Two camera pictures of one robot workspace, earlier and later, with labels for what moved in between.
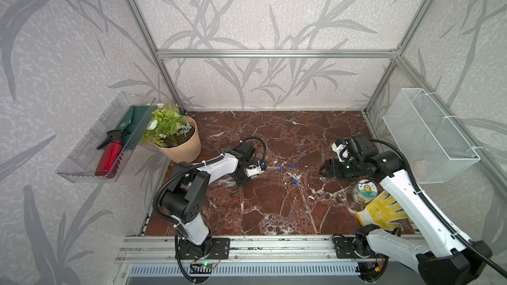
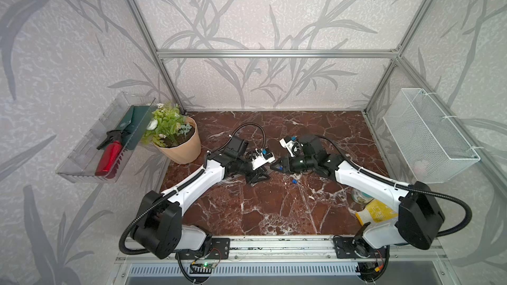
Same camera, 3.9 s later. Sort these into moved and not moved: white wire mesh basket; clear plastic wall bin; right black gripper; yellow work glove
Moved: right black gripper
Not moved: clear plastic wall bin; yellow work glove; white wire mesh basket
